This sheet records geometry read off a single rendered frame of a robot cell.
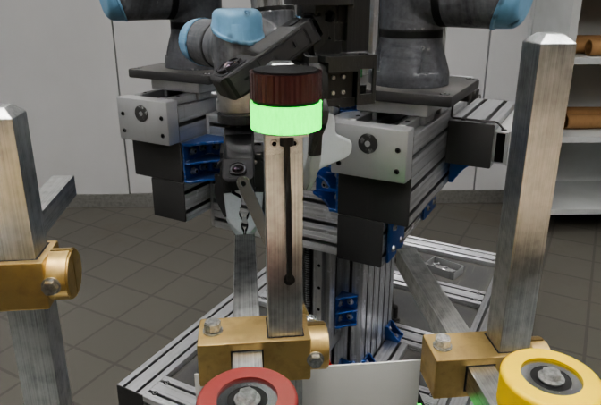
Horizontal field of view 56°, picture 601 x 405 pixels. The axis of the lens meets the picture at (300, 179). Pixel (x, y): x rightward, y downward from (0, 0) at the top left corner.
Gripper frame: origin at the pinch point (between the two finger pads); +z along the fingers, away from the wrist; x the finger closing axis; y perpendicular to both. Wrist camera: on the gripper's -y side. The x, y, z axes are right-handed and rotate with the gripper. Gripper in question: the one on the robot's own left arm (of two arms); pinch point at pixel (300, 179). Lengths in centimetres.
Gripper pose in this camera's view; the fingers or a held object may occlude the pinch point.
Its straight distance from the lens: 63.1
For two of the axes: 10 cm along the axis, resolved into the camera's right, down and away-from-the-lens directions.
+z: 0.0, 9.5, 3.3
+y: 9.0, -1.4, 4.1
